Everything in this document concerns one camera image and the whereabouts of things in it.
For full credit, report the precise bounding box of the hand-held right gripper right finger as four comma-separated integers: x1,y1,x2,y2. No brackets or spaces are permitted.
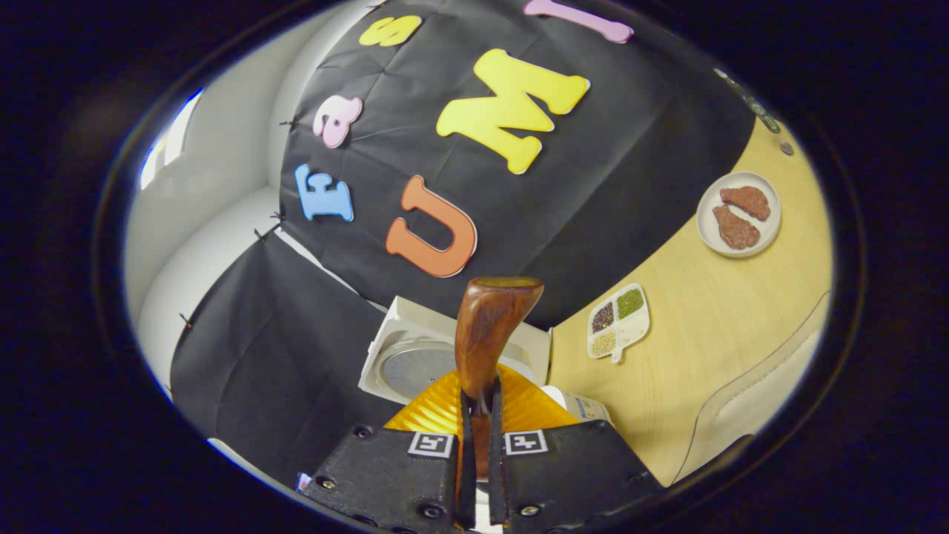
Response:
489,363,664,534

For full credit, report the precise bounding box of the white divided grain dish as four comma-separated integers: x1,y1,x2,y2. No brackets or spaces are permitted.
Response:
587,283,651,364

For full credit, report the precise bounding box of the white rice cooker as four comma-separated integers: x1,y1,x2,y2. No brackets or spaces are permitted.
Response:
358,295,615,446

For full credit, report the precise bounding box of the wooden spoon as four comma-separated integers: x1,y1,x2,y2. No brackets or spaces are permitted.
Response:
454,277,546,483

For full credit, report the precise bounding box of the white round plate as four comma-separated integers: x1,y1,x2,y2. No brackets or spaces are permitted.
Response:
697,172,782,258

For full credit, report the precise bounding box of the ceiling light panel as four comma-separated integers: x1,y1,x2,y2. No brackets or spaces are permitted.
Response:
141,90,202,190

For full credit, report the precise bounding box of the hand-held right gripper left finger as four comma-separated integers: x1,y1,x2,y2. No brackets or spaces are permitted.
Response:
300,371,475,534

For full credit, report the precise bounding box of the brown meat piece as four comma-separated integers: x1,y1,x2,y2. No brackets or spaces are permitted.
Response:
713,205,761,250
721,186,771,222

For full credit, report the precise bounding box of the black backdrop cloth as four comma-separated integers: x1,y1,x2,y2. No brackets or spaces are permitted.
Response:
171,0,757,483

